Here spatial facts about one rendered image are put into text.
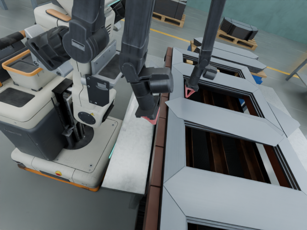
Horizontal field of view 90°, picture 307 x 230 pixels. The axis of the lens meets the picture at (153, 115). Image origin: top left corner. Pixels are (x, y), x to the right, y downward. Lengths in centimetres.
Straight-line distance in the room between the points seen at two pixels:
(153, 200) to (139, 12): 59
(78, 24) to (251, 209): 83
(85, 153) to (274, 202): 116
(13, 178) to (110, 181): 106
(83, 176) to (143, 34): 106
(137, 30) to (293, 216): 89
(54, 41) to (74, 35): 9
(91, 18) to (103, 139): 107
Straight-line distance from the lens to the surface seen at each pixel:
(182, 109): 90
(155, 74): 43
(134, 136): 91
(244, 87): 141
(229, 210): 74
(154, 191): 66
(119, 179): 80
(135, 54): 40
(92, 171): 125
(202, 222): 70
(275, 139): 114
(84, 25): 42
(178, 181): 67
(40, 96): 98
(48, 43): 52
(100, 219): 146
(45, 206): 155
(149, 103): 49
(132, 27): 39
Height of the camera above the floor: 145
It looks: 48 degrees down
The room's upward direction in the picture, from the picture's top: 18 degrees clockwise
